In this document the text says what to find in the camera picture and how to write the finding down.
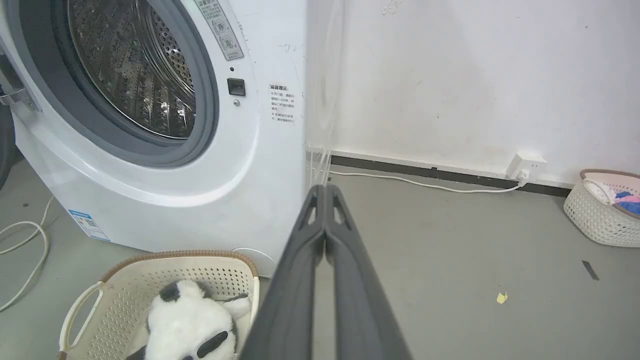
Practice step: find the clothes in woven basket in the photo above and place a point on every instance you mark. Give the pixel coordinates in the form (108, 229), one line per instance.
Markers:
(620, 197)

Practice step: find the white power socket box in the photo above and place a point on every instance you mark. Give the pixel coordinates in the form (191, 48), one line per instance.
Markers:
(525, 166)

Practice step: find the black and white panda plush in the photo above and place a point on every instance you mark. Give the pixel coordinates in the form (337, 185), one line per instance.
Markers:
(190, 325)

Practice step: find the black tape strip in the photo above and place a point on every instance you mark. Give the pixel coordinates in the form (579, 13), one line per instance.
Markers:
(590, 270)

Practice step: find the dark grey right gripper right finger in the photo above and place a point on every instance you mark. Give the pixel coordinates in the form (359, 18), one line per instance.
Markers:
(365, 300)

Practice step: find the cream perforated laundry basket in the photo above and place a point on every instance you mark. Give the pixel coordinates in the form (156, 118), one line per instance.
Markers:
(125, 300)

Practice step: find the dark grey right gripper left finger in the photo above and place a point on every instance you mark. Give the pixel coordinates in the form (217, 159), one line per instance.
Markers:
(290, 295)

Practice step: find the white front-load washing machine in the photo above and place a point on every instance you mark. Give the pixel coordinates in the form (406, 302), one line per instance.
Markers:
(165, 150)

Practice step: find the white woven basket with clothes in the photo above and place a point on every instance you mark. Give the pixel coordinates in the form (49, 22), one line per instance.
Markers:
(595, 215)

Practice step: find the yellow paper scrap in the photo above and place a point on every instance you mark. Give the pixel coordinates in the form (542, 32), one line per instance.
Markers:
(502, 298)

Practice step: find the washing machine door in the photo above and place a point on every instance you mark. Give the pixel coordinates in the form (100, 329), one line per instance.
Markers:
(10, 100)

